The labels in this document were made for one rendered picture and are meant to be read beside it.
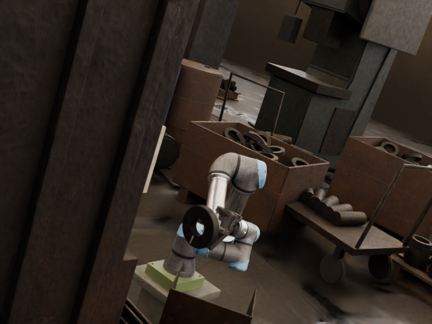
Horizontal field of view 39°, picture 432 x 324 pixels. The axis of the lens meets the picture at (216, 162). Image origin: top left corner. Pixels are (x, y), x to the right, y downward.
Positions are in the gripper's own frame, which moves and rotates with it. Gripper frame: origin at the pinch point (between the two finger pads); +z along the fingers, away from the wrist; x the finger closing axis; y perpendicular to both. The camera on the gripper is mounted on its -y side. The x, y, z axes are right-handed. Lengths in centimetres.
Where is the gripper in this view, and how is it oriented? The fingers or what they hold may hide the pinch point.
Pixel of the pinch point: (202, 222)
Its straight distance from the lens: 219.9
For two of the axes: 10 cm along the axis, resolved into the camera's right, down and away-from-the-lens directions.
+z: -5.3, -2.6, -8.0
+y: 4.9, -8.7, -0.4
